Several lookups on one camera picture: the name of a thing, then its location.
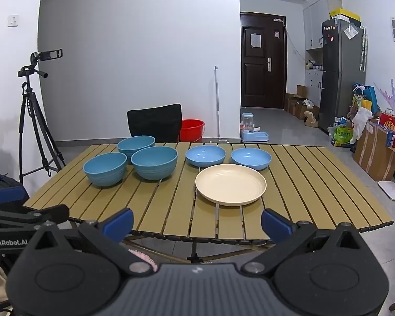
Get dark brown door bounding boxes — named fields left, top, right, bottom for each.
left=240, top=12, right=288, bottom=109

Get black camera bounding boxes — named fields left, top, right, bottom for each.
left=31, top=49, right=63, bottom=63

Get open cardboard boxes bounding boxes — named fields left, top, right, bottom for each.
left=285, top=85, right=320, bottom=121

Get red gift box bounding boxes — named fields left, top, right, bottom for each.
left=378, top=112, right=395, bottom=149

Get blue pet feeder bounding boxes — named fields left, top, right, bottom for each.
left=240, top=113, right=270, bottom=144

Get grey refrigerator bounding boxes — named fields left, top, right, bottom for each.
left=318, top=18, right=366, bottom=134

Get shallow blue bowl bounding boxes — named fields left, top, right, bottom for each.
left=185, top=145, right=226, bottom=167
left=231, top=148, right=272, bottom=171

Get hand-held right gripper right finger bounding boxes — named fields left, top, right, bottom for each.
left=242, top=208, right=371, bottom=276

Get white mop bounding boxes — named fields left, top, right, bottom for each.
left=213, top=66, right=222, bottom=139

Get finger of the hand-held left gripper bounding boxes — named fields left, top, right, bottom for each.
left=0, top=185, right=28, bottom=205
left=0, top=204, right=70, bottom=230

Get pink fuzzy cloth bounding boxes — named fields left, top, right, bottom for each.
left=127, top=249, right=157, bottom=267

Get blue gift bag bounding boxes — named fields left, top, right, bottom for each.
left=352, top=84, right=379, bottom=114

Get yellow box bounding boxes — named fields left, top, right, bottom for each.
left=329, top=7, right=362, bottom=23

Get red bucket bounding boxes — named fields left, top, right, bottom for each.
left=179, top=119, right=205, bottom=143

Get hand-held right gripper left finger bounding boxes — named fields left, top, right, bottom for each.
left=26, top=208, right=154, bottom=277

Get white plastic bag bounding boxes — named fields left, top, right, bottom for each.
left=349, top=107, right=372, bottom=144

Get green bag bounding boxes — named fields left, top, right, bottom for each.
left=331, top=127, right=354, bottom=147

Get white bathroom scale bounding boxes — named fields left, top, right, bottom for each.
left=378, top=180, right=395, bottom=201

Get white base cabinet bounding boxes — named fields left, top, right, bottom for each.
left=304, top=69, right=323, bottom=106

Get cream plate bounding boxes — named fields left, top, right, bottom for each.
left=195, top=164, right=267, bottom=206

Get black tripod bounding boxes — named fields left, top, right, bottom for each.
left=18, top=66, right=66, bottom=185

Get deep blue bowl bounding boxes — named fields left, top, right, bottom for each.
left=83, top=152, right=128, bottom=186
left=131, top=146, right=179, bottom=181
left=117, top=136, right=156, bottom=165

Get white wall cabinet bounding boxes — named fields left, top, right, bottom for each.
left=303, top=0, right=330, bottom=51

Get black folding chair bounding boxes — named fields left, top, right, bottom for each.
left=127, top=103, right=182, bottom=144

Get large taped cardboard box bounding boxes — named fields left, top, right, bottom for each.
left=354, top=118, right=395, bottom=181

